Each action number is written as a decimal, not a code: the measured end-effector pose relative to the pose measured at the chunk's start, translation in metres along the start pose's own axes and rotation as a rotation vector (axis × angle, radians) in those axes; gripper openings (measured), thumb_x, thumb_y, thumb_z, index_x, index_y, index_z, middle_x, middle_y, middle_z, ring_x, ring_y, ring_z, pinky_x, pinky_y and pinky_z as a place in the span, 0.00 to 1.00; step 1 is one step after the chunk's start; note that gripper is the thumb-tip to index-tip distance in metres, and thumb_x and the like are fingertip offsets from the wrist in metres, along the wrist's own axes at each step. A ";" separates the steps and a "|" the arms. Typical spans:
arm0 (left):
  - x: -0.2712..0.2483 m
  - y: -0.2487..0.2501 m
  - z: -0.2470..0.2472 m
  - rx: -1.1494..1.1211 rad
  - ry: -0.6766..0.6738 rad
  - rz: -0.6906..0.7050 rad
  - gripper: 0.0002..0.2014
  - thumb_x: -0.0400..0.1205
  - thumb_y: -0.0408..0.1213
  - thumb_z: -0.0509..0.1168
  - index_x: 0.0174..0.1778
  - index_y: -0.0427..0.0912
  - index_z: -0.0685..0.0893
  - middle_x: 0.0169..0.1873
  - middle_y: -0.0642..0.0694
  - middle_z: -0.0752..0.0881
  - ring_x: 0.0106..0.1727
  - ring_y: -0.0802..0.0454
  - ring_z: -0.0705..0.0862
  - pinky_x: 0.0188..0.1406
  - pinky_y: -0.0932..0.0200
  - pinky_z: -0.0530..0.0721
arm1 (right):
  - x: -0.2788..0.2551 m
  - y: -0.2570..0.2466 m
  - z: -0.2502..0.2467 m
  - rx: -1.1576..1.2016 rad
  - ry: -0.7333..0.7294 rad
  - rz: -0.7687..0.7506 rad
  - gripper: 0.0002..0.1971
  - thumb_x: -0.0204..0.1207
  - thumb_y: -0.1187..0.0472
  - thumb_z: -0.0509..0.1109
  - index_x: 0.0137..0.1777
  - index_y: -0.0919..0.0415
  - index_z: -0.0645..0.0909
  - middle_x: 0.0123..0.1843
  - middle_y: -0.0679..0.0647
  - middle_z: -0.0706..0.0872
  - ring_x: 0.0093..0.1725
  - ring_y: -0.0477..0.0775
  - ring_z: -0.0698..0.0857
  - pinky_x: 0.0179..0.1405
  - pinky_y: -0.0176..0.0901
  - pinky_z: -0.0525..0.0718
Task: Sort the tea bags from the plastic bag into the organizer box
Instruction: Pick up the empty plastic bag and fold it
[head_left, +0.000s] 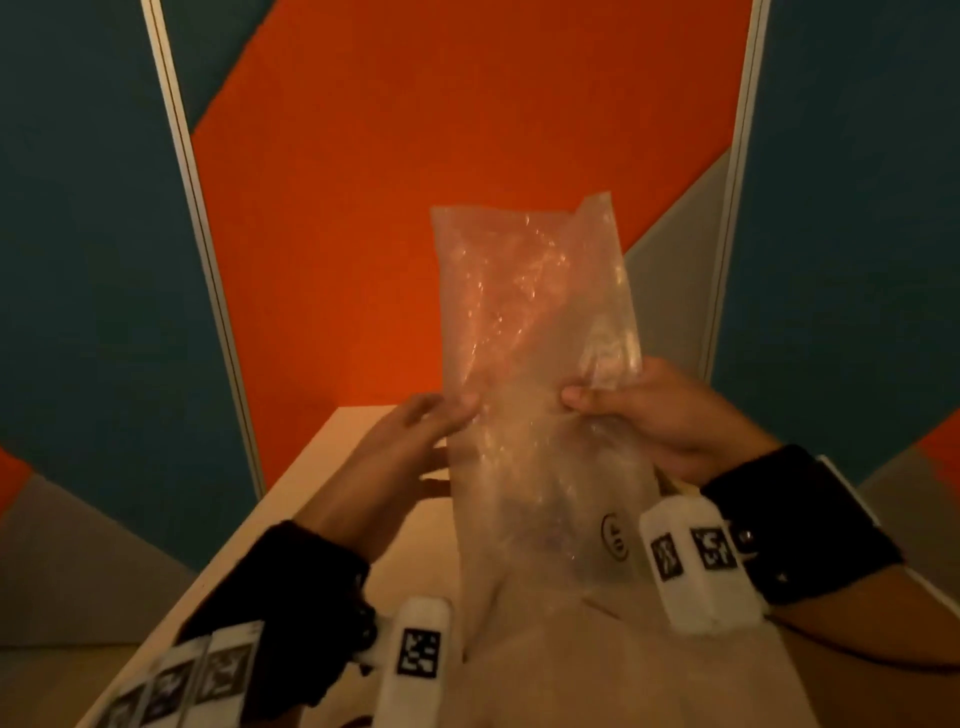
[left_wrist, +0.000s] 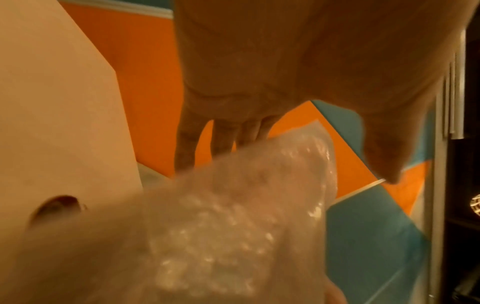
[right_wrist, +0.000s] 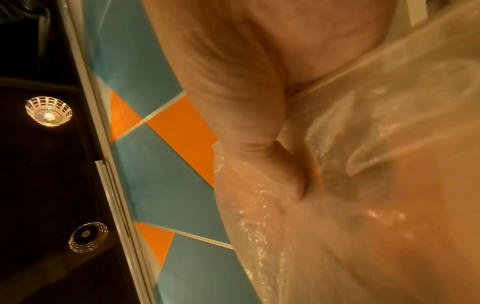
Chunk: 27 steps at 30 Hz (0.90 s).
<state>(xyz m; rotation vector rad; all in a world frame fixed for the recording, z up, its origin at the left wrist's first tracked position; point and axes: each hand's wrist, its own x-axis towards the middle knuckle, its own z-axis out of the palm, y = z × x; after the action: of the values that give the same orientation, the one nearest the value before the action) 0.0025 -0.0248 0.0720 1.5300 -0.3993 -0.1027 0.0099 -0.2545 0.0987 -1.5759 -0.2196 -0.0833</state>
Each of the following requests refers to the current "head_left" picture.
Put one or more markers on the person's left hand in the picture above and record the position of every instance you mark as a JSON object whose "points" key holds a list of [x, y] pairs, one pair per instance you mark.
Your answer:
{"points": [[382, 480]]}

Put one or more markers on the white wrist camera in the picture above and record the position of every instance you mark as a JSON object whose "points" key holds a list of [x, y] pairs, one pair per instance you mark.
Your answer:
{"points": [[705, 607], [416, 690]]}

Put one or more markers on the person's right hand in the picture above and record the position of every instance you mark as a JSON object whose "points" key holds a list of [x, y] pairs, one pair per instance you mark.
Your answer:
{"points": [[682, 427]]}

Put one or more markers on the clear plastic bag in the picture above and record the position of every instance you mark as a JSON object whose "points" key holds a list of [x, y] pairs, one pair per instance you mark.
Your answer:
{"points": [[525, 337]]}

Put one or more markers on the person's right forearm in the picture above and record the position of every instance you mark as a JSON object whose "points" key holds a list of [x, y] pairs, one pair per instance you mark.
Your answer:
{"points": [[885, 637]]}

